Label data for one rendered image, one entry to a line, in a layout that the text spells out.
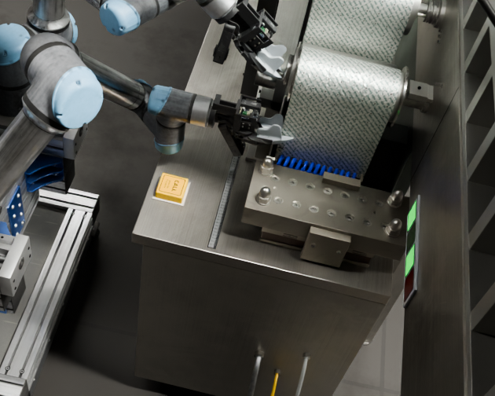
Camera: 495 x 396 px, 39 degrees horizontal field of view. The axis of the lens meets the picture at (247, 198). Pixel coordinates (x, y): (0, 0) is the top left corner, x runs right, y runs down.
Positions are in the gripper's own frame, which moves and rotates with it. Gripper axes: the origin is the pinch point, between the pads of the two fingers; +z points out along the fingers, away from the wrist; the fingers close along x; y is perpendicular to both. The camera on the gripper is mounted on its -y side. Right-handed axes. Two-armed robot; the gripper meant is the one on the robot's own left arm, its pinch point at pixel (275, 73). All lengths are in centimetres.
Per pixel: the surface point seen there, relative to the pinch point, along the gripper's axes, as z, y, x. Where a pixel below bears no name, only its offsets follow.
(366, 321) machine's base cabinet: 61, -12, -30
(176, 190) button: 7.4, -36.2, -15.4
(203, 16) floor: 46, -125, 182
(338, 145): 23.8, 1.7, -4.3
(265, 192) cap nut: 14.8, -10.8, -21.4
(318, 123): 15.4, 1.9, -4.2
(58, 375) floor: 44, -126, -32
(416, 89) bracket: 22.3, 24.2, 1.2
